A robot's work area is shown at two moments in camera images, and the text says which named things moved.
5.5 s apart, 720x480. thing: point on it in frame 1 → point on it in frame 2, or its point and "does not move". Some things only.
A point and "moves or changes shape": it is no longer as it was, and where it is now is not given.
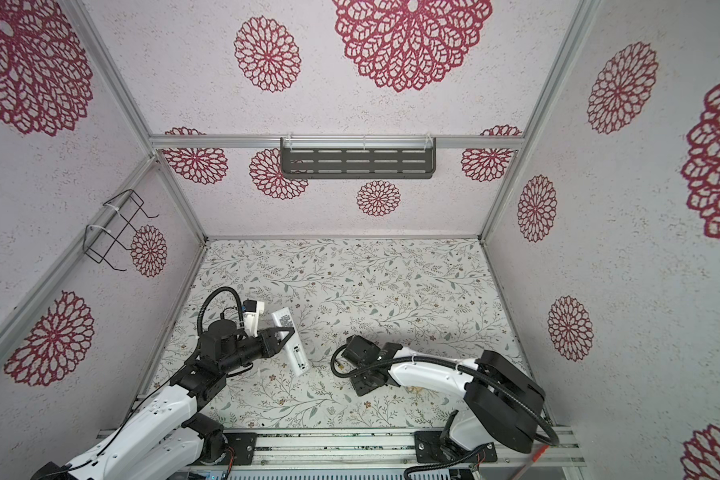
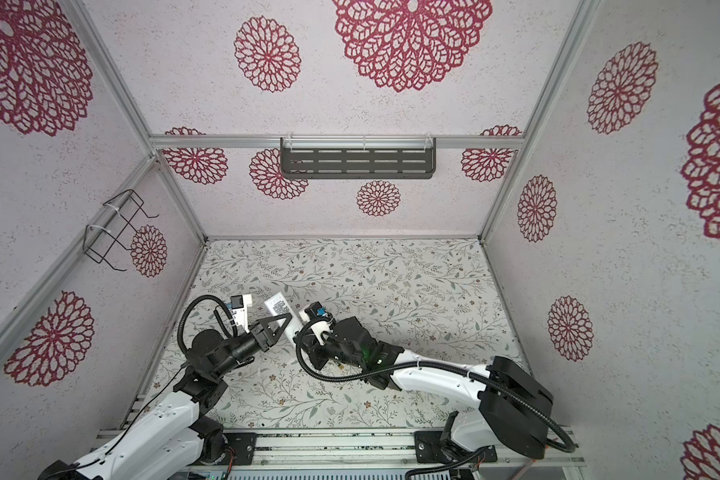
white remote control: x=282 y=318 moves or changes shape
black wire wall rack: x=98 y=242 does not move
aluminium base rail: x=314 y=449 does not move
